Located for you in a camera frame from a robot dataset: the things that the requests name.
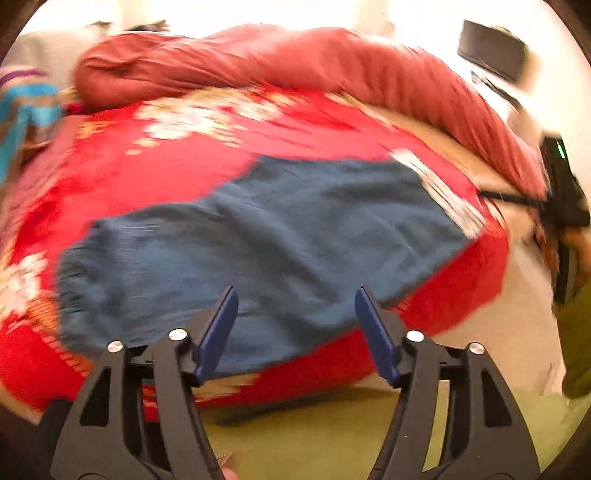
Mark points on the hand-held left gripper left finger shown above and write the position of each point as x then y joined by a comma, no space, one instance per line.
217,337

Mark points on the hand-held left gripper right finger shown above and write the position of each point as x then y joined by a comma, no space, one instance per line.
376,334

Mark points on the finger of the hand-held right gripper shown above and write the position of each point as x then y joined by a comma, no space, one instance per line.
512,197

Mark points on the blue denim pants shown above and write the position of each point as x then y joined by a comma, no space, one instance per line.
286,240

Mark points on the person's right forearm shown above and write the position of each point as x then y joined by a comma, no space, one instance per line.
577,341

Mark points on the beige bed sheet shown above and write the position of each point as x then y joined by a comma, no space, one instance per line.
461,152

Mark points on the white mattress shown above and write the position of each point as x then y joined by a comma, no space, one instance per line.
512,323

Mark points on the person's green garment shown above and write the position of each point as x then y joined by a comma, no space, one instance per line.
300,438

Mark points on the black monitor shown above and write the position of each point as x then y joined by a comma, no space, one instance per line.
494,48

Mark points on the red floral blanket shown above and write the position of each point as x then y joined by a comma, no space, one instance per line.
152,170

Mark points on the dark cloth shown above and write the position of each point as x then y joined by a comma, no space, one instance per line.
27,443

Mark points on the pink quilted sheet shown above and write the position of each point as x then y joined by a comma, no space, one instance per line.
32,184

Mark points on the pink-red duvet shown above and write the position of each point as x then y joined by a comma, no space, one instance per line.
286,60

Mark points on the teal brown striped cloth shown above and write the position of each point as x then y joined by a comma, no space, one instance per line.
27,110

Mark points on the grey quilted headboard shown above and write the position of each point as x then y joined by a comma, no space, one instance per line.
41,50

